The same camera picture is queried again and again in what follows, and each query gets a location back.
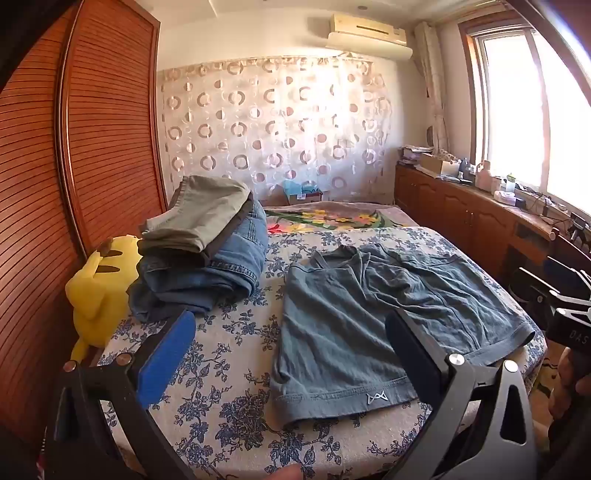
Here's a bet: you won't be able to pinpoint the cardboard box with teal contents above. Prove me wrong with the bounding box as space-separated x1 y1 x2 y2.
281 180 324 206

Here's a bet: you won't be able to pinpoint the bed with floral sheet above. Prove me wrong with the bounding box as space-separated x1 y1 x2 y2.
97 226 548 480

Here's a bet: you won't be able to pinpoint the stack of papers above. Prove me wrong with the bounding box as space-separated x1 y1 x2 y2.
399 145 435 167

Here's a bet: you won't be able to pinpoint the flat cardboard box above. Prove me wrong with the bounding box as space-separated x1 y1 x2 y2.
418 152 455 177

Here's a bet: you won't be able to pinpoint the folded blue jeans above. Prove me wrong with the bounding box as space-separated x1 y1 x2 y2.
128 200 269 324

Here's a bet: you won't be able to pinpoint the teal-grey shirt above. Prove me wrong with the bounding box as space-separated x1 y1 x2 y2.
270 244 536 428

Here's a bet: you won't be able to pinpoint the wall air conditioner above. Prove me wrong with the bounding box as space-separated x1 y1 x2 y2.
327 13 413 60

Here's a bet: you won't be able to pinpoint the wooden sideboard cabinet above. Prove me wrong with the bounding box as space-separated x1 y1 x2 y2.
394 164 560 283

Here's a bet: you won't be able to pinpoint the beige window curtain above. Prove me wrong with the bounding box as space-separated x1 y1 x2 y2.
413 21 451 158

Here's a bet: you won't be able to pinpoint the yellow plush toy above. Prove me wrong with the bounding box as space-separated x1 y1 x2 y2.
65 234 141 363

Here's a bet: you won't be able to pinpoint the folded olive pants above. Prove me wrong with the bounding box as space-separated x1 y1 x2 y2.
139 174 252 254

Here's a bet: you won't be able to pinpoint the wooden slatted wardrobe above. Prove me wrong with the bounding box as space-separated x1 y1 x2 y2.
0 0 169 462

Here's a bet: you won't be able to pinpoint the circle-patterned sheer curtain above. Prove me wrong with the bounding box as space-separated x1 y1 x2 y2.
159 55 398 205

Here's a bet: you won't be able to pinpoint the colourful flower blanket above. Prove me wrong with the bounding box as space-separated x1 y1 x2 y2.
263 200 421 237

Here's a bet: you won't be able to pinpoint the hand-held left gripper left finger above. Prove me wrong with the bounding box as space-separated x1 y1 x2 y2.
44 309 200 480

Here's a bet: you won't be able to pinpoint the window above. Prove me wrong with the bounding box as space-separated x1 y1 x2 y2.
462 18 591 214

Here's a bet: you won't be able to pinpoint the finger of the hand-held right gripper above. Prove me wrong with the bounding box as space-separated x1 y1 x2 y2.
508 267 561 319

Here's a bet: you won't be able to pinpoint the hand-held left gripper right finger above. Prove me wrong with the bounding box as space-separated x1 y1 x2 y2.
382 310 540 480

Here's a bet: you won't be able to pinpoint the person's dark clothing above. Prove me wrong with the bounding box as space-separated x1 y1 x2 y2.
536 346 591 480

